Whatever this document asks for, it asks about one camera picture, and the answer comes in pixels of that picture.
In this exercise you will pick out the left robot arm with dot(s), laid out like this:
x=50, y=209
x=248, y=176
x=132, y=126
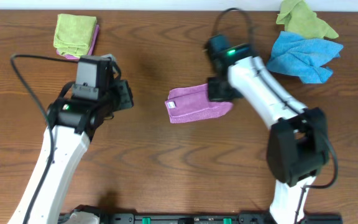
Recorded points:
x=72, y=119

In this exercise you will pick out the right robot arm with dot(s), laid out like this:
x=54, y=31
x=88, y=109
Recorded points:
x=298, y=145

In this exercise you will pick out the folded pink cloth under green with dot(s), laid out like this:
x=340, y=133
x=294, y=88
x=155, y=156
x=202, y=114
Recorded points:
x=73, y=52

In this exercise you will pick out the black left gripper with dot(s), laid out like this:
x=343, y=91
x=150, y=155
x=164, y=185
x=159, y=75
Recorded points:
x=123, y=94

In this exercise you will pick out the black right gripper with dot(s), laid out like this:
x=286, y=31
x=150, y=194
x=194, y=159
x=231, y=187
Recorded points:
x=234, y=96

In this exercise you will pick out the crumpled olive green cloth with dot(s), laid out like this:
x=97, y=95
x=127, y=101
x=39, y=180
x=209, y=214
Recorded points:
x=297, y=17

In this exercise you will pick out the purple microfiber cloth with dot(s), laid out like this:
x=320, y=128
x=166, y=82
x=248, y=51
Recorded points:
x=191, y=104

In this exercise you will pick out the crumpled blue cloth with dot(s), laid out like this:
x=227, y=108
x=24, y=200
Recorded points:
x=296, y=56

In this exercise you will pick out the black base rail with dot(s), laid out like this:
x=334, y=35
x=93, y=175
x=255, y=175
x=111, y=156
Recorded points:
x=197, y=218

